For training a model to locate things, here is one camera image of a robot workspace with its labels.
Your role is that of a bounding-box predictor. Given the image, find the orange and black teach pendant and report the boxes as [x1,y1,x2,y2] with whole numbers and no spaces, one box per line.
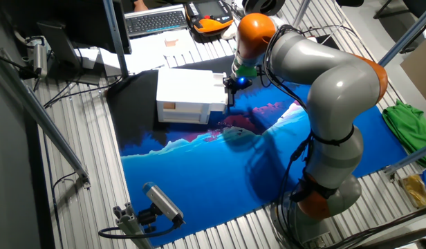
[184,0,234,35]

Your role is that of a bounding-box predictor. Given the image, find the white drawer without visible handle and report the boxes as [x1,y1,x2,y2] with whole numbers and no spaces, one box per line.
[160,111,209,124]

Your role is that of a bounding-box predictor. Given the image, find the brown cardboard board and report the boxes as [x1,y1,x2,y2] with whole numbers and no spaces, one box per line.
[399,41,426,111]

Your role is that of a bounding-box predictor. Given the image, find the white drawer cabinet frame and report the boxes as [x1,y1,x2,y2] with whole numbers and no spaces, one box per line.
[156,67,214,125]

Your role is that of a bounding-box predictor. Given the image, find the aluminium frame strut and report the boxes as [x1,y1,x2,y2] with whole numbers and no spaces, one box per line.
[378,1,426,66]
[382,141,426,177]
[102,0,130,79]
[0,48,91,190]

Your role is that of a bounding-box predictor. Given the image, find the black computer monitor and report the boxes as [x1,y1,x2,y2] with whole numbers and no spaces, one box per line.
[1,0,133,86]

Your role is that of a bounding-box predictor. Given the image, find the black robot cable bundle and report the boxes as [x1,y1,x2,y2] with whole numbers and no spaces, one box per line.
[263,24,324,249]

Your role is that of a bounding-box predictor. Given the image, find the black floor cable bundle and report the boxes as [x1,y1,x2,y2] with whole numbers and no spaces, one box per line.
[319,203,426,249]

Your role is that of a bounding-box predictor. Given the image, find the blue landscape print mat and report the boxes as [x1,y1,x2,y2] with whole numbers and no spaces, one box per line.
[105,51,409,247]

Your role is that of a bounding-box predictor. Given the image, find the green cloth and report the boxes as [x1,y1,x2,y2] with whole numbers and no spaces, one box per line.
[383,99,426,170]

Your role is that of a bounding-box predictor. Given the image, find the black camera clamp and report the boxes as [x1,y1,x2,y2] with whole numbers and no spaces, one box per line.
[136,203,158,232]

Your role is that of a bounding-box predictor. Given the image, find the white crumpled cloth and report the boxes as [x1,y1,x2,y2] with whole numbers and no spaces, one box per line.
[221,24,239,41]

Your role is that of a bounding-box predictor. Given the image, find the black office chair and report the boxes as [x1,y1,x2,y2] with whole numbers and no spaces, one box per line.
[373,0,426,55]

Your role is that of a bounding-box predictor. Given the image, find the grey camera with blue end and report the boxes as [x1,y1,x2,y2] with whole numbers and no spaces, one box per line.
[142,181,186,225]

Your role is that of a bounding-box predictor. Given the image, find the small grey camera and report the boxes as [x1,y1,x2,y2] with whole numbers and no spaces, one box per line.
[26,35,51,79]

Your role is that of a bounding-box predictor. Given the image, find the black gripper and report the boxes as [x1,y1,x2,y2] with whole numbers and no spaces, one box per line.
[222,75,254,100]

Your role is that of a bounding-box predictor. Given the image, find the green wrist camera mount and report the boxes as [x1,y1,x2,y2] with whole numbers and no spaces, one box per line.
[233,64,259,79]

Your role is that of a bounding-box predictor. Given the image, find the black computer keyboard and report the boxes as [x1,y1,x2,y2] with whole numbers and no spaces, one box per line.
[124,3,189,38]

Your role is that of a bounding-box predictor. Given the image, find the aluminium profile camera mount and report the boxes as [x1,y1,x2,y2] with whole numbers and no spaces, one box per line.
[112,202,155,249]

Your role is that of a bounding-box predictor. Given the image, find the black camera cable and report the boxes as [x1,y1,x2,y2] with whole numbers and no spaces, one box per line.
[98,221,179,240]

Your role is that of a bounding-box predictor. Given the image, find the yellow plastic bag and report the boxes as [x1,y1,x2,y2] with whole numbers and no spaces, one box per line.
[401,174,426,208]

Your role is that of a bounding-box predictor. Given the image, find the aluminium post with white base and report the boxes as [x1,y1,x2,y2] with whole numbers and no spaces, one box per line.
[291,0,311,28]

